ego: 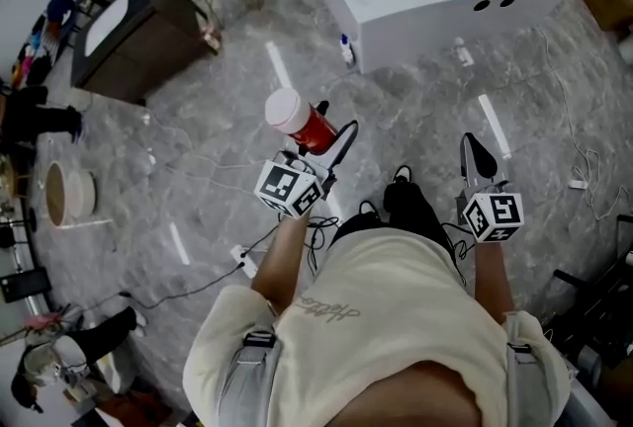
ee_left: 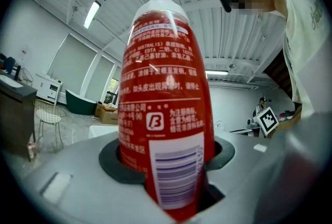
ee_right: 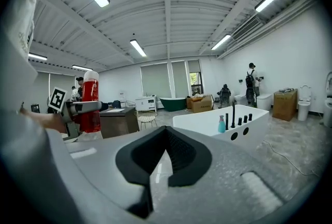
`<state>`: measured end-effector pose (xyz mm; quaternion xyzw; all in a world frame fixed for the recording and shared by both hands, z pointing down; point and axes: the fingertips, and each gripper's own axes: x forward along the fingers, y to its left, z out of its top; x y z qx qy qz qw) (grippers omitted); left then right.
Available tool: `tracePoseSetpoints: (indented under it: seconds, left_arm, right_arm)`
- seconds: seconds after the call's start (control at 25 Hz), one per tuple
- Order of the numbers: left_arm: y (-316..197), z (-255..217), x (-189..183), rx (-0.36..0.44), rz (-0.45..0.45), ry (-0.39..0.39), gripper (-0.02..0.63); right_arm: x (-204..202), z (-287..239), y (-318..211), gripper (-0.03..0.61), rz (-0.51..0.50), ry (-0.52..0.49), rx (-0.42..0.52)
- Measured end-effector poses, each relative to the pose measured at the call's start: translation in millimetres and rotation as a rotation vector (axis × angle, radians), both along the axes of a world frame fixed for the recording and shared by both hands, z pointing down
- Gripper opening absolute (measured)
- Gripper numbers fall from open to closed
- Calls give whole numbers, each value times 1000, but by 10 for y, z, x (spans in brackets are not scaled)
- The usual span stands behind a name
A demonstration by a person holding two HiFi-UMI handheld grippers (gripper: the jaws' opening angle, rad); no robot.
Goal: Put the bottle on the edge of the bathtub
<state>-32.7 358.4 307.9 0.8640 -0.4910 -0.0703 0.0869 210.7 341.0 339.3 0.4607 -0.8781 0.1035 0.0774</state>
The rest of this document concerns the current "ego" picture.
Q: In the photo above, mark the shelf of colourful items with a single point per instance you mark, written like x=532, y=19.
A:
x=37, y=54

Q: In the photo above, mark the black tablet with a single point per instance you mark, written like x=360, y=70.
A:
x=22, y=285

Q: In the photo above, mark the pink cloth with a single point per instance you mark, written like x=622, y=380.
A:
x=44, y=321

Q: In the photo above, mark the small white bottle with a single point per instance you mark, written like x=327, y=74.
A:
x=463, y=52

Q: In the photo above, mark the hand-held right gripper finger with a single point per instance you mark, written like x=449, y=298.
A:
x=467, y=158
x=487, y=163

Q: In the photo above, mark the pink toiletries tray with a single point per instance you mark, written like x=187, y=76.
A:
x=211, y=37

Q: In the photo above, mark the person's black trousers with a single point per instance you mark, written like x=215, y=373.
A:
x=410, y=212

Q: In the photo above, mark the white power strip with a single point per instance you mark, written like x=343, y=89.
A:
x=244, y=261
x=577, y=184

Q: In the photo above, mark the dark wooden vanity cabinet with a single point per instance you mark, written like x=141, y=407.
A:
x=148, y=39

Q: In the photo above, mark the white bottle blue cap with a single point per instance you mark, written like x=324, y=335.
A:
x=347, y=50

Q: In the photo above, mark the black metal rack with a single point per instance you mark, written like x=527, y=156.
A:
x=608, y=296

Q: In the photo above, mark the white and black sneaker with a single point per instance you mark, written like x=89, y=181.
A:
x=403, y=174

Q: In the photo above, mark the person's cream shirt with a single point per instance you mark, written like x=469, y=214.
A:
x=395, y=306

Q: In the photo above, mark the person's left forearm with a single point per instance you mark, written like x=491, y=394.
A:
x=279, y=262

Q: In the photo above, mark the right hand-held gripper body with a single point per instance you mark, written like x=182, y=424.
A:
x=494, y=217

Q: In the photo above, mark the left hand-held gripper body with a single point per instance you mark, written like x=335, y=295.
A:
x=284, y=185

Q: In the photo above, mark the white vanity sink basin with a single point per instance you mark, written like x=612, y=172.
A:
x=106, y=22

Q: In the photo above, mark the person's right forearm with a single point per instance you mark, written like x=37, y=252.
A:
x=492, y=281

